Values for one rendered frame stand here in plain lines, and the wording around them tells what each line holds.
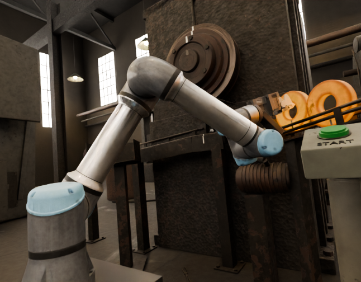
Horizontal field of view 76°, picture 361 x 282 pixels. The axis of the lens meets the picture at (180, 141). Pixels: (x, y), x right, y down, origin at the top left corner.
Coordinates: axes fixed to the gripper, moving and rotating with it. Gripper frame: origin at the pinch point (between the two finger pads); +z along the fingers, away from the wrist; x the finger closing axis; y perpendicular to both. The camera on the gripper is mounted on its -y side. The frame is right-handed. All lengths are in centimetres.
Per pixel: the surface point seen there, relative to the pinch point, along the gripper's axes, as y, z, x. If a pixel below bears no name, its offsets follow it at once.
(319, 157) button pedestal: -6, -48, -44
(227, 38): 44, 6, 31
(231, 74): 25.3, 1.1, 30.9
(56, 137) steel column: 120, -145, 716
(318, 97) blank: 0.4, -2.3, -13.1
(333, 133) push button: -4, -44, -44
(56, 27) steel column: 450, -43, 706
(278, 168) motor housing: -22.1, -11.8, 5.3
